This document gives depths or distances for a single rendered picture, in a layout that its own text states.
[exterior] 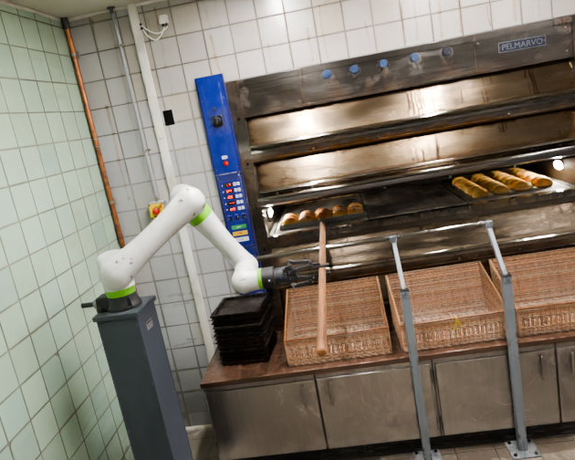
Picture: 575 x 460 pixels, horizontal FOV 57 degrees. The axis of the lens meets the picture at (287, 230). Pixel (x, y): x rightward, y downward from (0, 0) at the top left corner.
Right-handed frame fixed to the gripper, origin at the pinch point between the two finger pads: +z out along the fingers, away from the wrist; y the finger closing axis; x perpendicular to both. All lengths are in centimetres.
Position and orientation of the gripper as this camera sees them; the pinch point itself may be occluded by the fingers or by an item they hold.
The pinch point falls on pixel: (321, 269)
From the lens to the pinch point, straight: 232.3
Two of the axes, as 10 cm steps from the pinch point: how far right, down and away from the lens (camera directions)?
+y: 1.7, 9.6, 2.1
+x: -0.6, 2.2, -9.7
